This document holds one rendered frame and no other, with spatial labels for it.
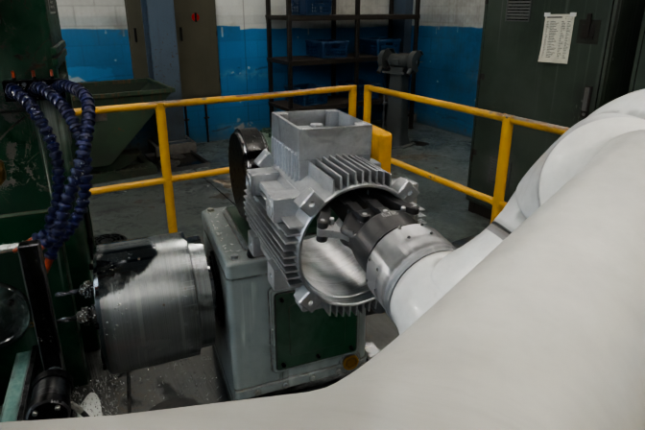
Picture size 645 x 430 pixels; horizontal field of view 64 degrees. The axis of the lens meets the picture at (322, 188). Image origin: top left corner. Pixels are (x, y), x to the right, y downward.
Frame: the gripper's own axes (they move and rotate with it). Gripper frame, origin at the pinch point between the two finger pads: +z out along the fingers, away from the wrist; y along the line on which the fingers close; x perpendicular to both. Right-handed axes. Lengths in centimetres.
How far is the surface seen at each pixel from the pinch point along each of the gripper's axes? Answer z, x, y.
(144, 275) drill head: 24.0, 27.1, 24.1
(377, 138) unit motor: 29.8, 7.4, -23.4
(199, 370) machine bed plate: 34, 62, 15
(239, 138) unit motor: 32.7, 6.0, 4.4
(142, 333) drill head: 18.5, 35.3, 25.6
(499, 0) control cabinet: 254, 4, -232
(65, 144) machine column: 56, 13, 36
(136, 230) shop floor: 303, 176, 24
